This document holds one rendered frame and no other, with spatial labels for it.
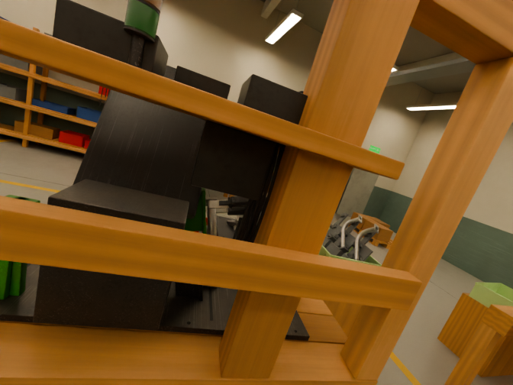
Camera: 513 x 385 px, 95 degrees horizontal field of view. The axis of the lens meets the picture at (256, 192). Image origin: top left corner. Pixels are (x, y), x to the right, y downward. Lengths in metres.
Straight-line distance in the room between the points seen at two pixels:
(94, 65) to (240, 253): 0.39
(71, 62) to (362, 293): 0.72
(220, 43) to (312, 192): 6.24
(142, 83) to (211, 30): 6.29
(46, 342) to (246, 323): 0.49
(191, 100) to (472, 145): 0.68
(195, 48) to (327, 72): 6.10
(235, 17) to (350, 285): 6.61
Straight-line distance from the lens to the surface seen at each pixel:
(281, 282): 0.55
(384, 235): 6.42
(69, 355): 0.81
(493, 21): 0.80
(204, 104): 0.43
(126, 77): 0.44
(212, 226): 0.81
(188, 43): 6.59
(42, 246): 0.53
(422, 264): 0.83
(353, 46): 0.57
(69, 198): 0.69
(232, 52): 6.66
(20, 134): 6.61
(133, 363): 0.79
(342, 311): 1.82
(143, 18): 0.52
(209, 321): 0.88
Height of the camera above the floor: 1.49
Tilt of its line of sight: 12 degrees down
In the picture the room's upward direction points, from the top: 18 degrees clockwise
